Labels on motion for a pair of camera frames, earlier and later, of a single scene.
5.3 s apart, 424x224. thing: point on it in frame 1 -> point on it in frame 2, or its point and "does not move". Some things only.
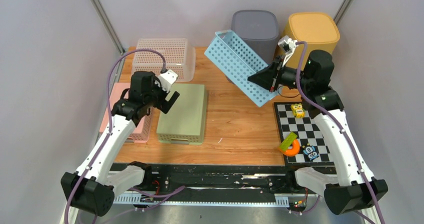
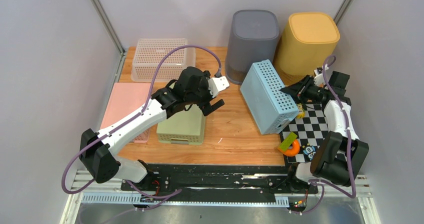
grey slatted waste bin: [259, 30] does not move
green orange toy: [290, 146] does not move
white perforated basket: [179, 58] does not move
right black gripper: [267, 77] -> [300, 89]
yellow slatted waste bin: [319, 30] does not move
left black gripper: [164, 105] -> [204, 83]
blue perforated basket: [238, 62] -> [270, 109]
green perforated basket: [185, 123] does not move
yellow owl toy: [298, 111] does not move
